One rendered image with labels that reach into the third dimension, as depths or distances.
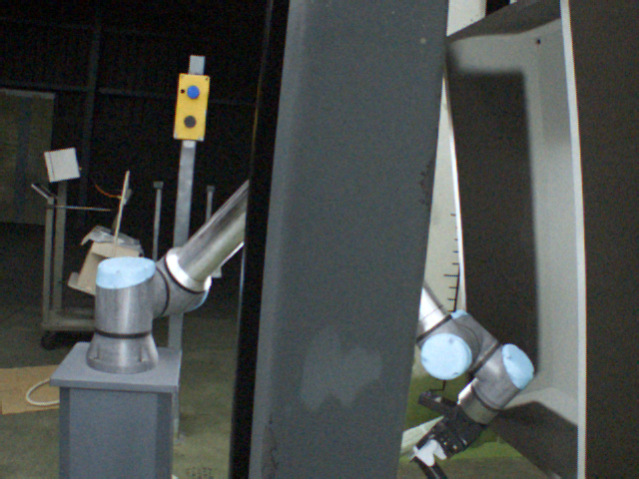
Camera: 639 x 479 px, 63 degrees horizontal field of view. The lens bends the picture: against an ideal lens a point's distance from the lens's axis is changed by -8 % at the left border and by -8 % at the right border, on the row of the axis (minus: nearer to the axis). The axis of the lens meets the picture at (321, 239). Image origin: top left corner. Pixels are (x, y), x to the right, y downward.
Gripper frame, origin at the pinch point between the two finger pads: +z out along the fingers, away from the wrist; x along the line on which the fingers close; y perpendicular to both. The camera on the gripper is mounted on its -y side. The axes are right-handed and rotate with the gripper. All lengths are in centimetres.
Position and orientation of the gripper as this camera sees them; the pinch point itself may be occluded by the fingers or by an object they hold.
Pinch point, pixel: (416, 451)
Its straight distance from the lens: 141.8
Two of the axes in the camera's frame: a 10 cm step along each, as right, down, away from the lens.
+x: 6.9, 0.3, 7.2
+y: 5.3, 6.6, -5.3
